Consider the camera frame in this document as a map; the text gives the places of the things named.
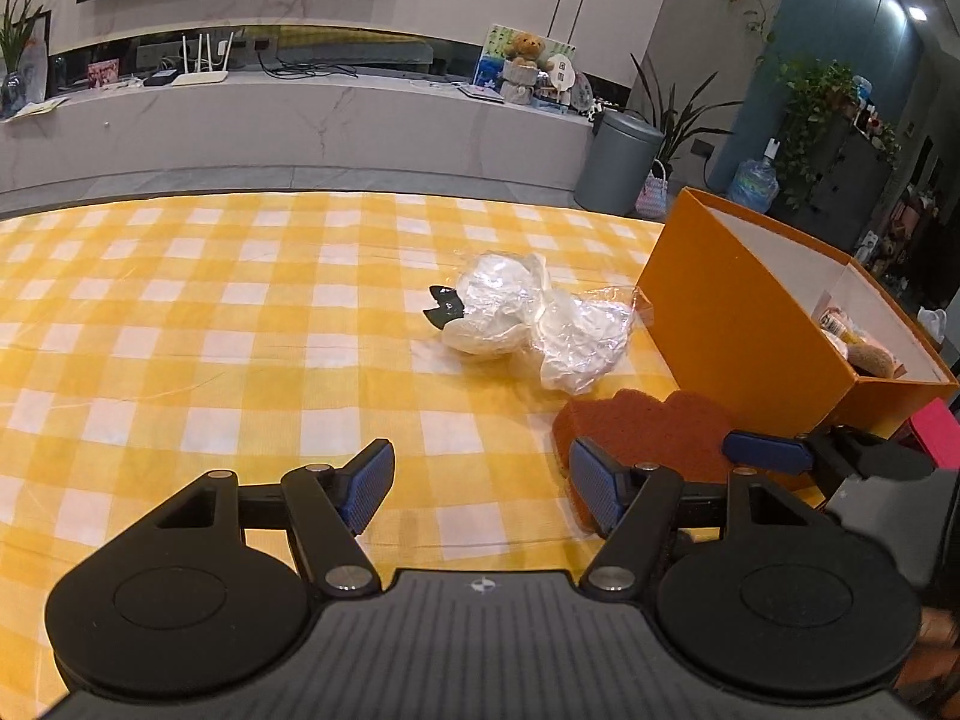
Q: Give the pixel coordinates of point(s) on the small packaged item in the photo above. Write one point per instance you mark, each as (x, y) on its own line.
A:
(838, 324)

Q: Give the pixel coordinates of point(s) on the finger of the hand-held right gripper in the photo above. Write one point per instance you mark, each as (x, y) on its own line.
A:
(885, 532)
(772, 452)

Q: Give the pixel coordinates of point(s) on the dark cabinet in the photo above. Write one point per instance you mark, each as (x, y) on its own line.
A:
(844, 180)

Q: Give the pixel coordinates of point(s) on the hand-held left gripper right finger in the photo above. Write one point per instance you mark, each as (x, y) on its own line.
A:
(596, 487)

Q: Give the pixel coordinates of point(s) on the leafy plant on cabinet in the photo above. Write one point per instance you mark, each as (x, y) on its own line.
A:
(814, 105)

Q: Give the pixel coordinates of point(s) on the orange cardboard box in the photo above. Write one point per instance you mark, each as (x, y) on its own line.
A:
(735, 330)

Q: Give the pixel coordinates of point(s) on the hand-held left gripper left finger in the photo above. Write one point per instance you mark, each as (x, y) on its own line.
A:
(365, 491)

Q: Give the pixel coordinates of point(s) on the brown teddy bear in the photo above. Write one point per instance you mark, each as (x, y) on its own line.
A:
(523, 64)

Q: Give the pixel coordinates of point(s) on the white router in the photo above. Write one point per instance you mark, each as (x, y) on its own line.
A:
(201, 67)

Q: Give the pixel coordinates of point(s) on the pink photo card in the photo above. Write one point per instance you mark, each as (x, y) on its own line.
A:
(103, 73)

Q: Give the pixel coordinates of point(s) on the small woven bag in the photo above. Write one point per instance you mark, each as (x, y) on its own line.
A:
(651, 195)

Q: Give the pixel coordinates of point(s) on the long-leaved floor plant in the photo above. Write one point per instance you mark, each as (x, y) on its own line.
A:
(679, 116)

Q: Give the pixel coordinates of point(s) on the brown cloud-shaped felt pad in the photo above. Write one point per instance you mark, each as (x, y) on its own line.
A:
(660, 427)

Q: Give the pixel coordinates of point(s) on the red plush item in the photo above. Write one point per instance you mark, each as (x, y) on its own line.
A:
(937, 431)

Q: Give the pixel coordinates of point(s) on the grey trash bin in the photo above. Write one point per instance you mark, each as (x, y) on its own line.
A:
(616, 165)

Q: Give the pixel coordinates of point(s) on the blue water bottle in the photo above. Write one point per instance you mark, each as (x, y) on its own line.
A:
(754, 180)

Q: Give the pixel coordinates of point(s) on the potted green plant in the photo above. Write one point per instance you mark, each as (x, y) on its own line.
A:
(16, 37)

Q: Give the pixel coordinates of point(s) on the yellow checked tablecloth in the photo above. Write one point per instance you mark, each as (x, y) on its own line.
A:
(225, 330)

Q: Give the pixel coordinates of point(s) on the plastic-wrapped white plush toy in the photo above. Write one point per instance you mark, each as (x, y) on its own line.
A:
(525, 315)

